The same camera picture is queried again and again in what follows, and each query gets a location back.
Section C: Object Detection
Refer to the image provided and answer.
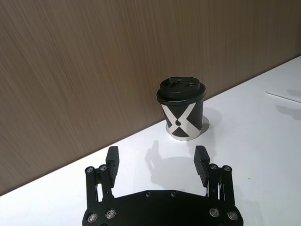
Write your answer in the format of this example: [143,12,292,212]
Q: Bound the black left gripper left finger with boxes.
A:
[85,146,121,212]

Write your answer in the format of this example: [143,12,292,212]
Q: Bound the black plastic cup lid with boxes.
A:
[156,76,207,105]

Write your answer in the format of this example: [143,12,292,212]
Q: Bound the white round coaster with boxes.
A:
[165,116,210,142]

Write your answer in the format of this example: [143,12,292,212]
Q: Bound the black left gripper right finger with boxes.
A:
[192,145,236,210]

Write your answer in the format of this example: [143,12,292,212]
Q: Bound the black paper cup white cross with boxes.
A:
[160,100,205,139]

